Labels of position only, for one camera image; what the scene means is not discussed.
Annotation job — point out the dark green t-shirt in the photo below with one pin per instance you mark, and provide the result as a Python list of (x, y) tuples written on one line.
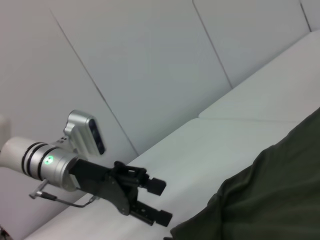
[(262, 200)]

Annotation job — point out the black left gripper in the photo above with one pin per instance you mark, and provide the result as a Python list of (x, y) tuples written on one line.
[(100, 181)]

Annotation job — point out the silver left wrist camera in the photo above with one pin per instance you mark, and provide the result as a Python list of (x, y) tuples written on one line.
[(85, 132)]

